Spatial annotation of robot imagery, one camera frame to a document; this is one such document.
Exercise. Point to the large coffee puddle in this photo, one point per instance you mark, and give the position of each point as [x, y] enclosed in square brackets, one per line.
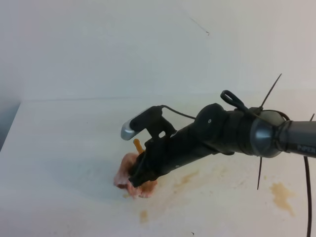
[159, 205]

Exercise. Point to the pink stained rag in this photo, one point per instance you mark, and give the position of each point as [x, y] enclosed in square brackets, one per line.
[128, 179]

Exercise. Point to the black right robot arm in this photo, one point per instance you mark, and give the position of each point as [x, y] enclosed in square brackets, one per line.
[251, 131]

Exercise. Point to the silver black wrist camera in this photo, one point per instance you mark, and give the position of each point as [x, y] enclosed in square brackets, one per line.
[150, 119]

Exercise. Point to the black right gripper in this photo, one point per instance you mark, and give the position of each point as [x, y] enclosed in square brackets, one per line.
[194, 141]

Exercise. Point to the small coffee stain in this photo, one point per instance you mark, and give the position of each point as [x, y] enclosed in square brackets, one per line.
[281, 195]

